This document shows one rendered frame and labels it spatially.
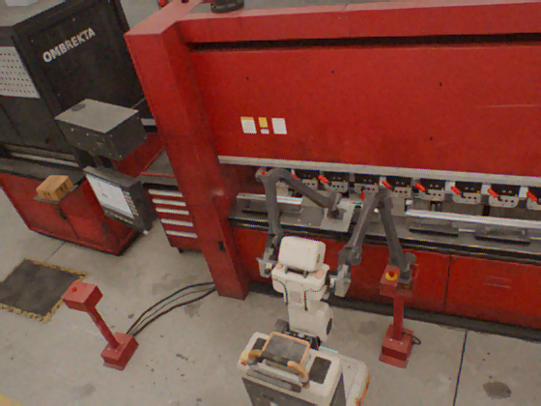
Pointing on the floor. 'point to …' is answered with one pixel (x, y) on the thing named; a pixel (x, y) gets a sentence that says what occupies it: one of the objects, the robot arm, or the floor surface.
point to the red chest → (171, 207)
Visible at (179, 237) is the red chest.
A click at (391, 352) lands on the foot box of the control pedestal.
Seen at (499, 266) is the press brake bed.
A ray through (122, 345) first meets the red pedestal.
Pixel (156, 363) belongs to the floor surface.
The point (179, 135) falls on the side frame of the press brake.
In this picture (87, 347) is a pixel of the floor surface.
